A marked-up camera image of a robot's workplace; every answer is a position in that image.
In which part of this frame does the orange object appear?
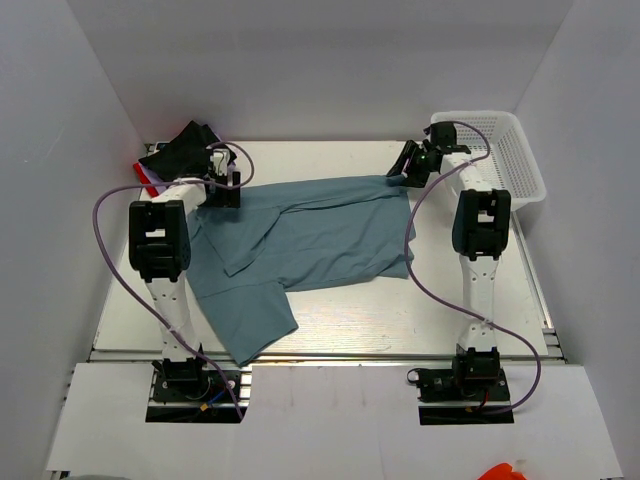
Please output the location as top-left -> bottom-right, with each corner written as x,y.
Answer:
478,463 -> 526,480

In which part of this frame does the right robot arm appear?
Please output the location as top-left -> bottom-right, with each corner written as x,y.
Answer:
388,121 -> 511,399

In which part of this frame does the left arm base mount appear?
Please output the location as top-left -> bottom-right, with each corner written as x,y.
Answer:
145,369 -> 249,424

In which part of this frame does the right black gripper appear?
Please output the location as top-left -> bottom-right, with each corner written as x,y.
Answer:
388,140 -> 436,189

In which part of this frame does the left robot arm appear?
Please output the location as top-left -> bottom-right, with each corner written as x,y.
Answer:
128,173 -> 215,401

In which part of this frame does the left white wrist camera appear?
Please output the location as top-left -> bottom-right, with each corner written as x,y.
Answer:
210,149 -> 231,176

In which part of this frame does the black folded t-shirt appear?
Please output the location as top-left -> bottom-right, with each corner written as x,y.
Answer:
139,121 -> 220,182

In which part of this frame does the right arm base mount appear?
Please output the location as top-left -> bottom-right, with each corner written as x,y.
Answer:
406,368 -> 514,426

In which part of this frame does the teal blue t-shirt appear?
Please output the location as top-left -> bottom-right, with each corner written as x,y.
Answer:
187,175 -> 415,366

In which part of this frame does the white plastic basket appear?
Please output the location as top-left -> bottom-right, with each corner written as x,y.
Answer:
431,110 -> 547,211

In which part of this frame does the red folded t-shirt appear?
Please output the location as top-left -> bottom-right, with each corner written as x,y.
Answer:
132,162 -> 159,198

